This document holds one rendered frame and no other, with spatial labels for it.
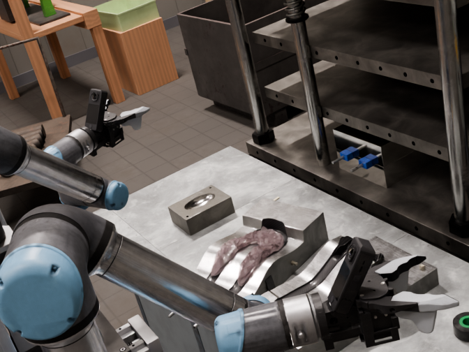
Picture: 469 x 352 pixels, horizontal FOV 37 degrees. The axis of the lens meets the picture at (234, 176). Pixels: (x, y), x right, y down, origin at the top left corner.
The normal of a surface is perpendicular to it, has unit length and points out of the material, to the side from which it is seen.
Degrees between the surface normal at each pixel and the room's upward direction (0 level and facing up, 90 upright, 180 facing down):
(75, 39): 90
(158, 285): 76
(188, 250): 0
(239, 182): 0
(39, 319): 82
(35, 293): 82
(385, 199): 0
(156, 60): 90
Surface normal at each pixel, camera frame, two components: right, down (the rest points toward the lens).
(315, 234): 0.74, 0.15
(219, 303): 0.47, -0.23
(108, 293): -0.22, -0.86
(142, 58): 0.55, 0.28
